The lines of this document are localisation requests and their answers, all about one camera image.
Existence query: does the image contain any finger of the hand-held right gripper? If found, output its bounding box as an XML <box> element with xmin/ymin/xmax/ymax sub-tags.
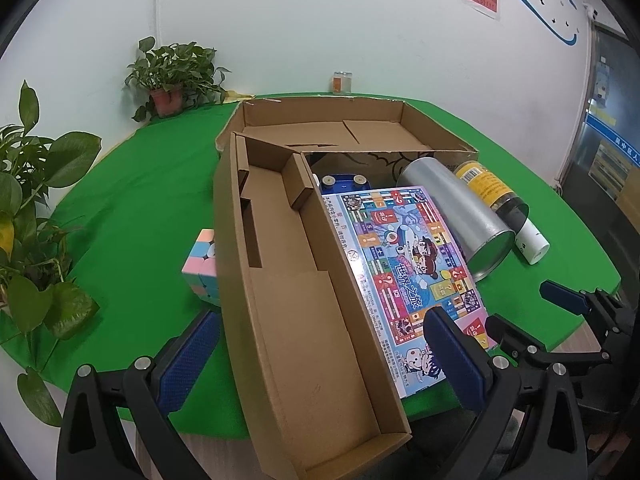
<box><xmin>485</xmin><ymin>313</ymin><xmax>612</xmax><ymax>368</ymax></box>
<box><xmin>539</xmin><ymin>280</ymin><xmax>622</xmax><ymax>332</ymax></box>

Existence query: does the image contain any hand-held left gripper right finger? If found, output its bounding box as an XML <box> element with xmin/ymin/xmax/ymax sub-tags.
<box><xmin>422</xmin><ymin>306</ymin><xmax>588</xmax><ymax>480</ymax></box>

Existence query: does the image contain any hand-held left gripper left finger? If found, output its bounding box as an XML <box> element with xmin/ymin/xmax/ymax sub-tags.
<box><xmin>56</xmin><ymin>308</ymin><xmax>222</xmax><ymax>480</ymax></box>

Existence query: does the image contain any pastel puzzle cube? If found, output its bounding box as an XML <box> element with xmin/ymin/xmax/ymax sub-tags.
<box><xmin>181</xmin><ymin>228</ymin><xmax>221</xmax><ymax>308</ymax></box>

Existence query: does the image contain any colourful board game box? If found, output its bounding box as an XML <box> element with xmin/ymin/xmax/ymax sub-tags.
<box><xmin>320</xmin><ymin>186</ymin><xmax>500</xmax><ymax>401</ymax></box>

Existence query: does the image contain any brown cardboard box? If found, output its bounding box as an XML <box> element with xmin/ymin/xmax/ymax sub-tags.
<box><xmin>213</xmin><ymin>95</ymin><xmax>480</xmax><ymax>478</ymax></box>

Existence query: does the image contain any yellow label jar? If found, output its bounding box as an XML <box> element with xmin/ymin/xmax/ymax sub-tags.
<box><xmin>454</xmin><ymin>160</ymin><xmax>530</xmax><ymax>233</ymax></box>

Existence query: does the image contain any silver metal can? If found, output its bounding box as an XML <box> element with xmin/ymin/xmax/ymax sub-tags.
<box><xmin>397</xmin><ymin>156</ymin><xmax>516</xmax><ymax>283</ymax></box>

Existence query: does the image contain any blue stapler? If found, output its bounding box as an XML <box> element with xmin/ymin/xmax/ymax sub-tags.
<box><xmin>314</xmin><ymin>174</ymin><xmax>373</xmax><ymax>196</ymax></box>

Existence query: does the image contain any white bottle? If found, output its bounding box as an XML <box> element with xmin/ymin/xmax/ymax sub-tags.
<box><xmin>514</xmin><ymin>220</ymin><xmax>551</xmax><ymax>265</ymax></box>

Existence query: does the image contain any glass door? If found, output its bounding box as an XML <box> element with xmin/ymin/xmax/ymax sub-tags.
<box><xmin>555</xmin><ymin>22</ymin><xmax>640</xmax><ymax>221</ymax></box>

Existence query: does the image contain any green tablecloth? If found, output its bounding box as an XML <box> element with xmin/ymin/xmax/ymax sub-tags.
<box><xmin>0</xmin><ymin>92</ymin><xmax>621</xmax><ymax>441</ymax></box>

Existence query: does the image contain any large leafy green plant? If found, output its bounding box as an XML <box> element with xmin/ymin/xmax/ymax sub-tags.
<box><xmin>0</xmin><ymin>80</ymin><xmax>103</xmax><ymax>428</ymax></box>

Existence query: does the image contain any potted plant in terracotta pot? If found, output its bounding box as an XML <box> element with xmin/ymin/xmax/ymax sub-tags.
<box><xmin>124</xmin><ymin>36</ymin><xmax>232</xmax><ymax>122</ymax></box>

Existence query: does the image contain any blue wall decal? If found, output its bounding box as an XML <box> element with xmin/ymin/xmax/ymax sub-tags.
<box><xmin>467</xmin><ymin>0</ymin><xmax>588</xmax><ymax>47</ymax></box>

